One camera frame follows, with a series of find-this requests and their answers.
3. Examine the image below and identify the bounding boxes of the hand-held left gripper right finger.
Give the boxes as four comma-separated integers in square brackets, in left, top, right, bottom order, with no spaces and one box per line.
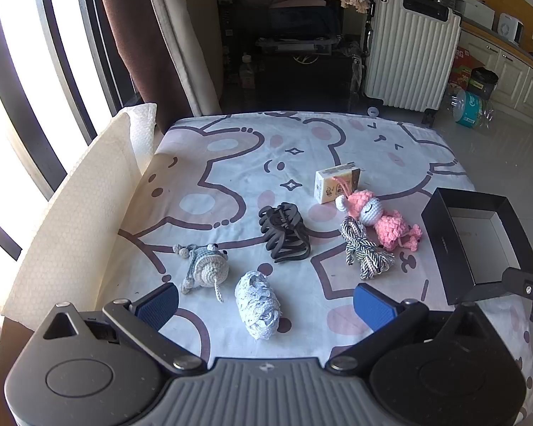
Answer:
[326,282,500,373]

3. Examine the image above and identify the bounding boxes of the black window frame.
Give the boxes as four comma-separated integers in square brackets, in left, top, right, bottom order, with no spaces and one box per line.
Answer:
[0,0,136,351]

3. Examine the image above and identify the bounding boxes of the white crochet yarn bundle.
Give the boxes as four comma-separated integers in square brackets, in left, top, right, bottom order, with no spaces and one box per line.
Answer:
[235,271,282,342]

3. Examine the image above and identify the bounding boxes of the dark blue bag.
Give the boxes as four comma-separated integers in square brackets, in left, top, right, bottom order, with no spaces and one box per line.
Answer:
[266,6,343,40]

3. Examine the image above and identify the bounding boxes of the small plastic bottle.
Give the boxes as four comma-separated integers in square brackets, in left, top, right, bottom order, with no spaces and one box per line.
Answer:
[240,53,255,89]

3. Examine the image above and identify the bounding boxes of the cream foam cushion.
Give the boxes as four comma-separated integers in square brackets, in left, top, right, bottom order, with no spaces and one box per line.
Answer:
[0,111,156,331]

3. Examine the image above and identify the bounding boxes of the small yellow tissue pack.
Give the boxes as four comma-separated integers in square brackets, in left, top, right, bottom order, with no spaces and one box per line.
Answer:
[314,163,364,205]

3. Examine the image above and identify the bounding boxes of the striped rope bundle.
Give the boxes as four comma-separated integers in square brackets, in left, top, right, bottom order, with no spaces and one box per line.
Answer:
[340,215,396,281]

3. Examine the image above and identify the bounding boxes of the printed blanket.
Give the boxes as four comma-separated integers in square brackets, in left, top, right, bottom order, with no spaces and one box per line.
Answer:
[95,111,533,426]

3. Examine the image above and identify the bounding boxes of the white heater appliance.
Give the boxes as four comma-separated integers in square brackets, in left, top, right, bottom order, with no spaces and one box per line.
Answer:
[497,12,525,45]

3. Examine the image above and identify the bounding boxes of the white textured paper towel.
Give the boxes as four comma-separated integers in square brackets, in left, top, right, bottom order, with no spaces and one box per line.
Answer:
[126,103,158,178]

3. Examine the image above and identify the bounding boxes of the clear plastic bag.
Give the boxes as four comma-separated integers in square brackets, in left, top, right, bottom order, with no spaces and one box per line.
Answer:
[340,44,365,94]

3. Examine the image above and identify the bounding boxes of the white kitchen cabinets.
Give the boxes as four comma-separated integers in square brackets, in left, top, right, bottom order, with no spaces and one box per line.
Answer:
[457,27,533,125]

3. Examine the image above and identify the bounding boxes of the black cardboard box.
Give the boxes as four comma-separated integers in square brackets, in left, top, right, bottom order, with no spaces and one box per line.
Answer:
[421,187,533,306]

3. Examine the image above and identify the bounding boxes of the red carton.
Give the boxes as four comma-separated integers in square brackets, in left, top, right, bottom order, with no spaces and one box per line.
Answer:
[448,47,485,94]

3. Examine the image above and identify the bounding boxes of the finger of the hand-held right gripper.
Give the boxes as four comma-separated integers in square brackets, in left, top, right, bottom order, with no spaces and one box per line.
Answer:
[500,266,533,324]

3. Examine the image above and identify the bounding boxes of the teal water bottle pack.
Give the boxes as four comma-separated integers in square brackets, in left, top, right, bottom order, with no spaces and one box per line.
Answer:
[444,89,494,129]

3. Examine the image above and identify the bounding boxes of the brown curtain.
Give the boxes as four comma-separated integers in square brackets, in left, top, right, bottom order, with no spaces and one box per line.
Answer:
[93,0,192,134]

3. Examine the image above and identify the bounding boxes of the black trash bin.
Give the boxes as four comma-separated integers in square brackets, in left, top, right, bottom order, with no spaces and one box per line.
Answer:
[466,67,499,100]

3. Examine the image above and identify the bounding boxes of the clear plastic storage box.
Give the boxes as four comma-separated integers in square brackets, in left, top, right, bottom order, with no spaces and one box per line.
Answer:
[255,35,343,56]

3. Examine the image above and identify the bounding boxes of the beige curtain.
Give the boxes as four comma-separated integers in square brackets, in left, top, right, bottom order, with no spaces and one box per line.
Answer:
[140,0,223,118]

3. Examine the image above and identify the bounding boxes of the white ribbed suitcase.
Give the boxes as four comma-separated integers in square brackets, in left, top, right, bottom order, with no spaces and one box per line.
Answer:
[363,0,463,114]

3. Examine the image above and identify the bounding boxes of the grey crochet doll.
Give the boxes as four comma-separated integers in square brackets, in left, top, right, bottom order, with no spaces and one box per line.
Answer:
[173,242,231,303]

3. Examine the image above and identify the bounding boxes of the dark hair claw clip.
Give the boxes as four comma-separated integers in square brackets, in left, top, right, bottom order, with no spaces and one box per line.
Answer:
[258,203,312,263]

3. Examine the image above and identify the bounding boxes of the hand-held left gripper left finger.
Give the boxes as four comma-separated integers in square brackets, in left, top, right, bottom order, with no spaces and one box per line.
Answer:
[36,282,207,374]

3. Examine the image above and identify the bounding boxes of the white box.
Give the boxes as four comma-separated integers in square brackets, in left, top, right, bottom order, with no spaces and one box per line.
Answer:
[464,0,498,25]

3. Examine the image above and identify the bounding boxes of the pink crochet doll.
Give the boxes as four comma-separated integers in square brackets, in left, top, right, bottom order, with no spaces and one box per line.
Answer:
[329,175,422,253]

